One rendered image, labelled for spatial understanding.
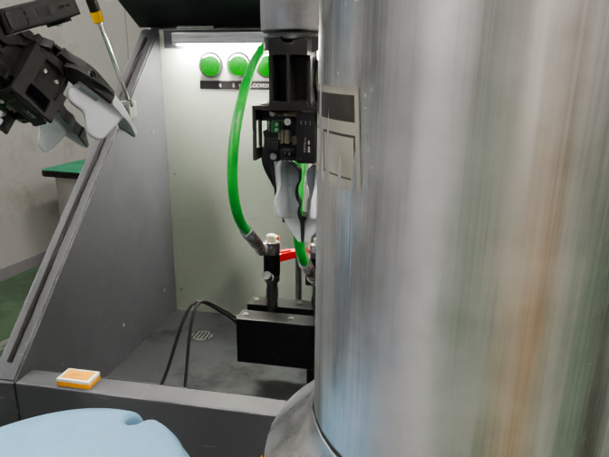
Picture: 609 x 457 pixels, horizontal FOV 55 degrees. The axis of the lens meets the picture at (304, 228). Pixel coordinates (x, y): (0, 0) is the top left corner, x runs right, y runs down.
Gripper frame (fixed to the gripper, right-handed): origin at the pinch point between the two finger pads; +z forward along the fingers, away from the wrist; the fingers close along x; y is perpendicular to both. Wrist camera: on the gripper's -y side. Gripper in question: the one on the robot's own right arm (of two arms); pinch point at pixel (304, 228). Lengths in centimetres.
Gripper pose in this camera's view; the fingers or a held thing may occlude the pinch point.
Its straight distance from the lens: 65.0
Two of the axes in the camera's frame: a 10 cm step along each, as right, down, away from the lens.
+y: -2.1, 2.7, -9.4
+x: 9.8, 0.6, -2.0
